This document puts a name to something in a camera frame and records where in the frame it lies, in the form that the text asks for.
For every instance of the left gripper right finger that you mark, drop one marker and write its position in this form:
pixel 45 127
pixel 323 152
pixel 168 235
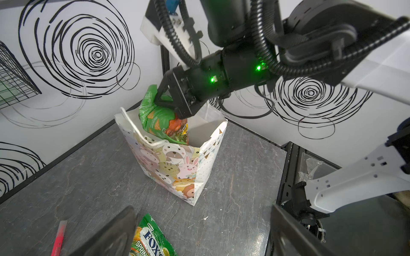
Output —
pixel 283 225

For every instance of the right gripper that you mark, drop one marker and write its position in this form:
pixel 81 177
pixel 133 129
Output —
pixel 186 91

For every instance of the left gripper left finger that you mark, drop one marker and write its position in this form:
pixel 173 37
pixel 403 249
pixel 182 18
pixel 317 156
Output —
pixel 114 239

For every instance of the green Fox's candy bag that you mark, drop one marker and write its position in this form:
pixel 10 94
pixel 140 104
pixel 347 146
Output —
pixel 149 240

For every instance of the green orange snack bag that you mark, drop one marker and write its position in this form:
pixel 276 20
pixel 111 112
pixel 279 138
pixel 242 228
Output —
pixel 161 121

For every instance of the white patterned paper bag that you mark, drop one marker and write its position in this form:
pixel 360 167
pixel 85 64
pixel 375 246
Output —
pixel 181 169

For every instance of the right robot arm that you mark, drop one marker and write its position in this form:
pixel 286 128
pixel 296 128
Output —
pixel 265 52

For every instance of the pink marker pen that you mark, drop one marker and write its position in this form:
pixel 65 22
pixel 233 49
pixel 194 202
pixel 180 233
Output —
pixel 58 242

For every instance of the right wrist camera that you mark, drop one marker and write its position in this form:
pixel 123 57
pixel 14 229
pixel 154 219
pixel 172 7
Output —
pixel 168 23

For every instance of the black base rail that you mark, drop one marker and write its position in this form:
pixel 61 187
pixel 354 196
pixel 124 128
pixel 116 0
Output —
pixel 288 179

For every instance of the black wire wall basket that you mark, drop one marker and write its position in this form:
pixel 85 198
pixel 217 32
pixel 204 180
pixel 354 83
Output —
pixel 16 85

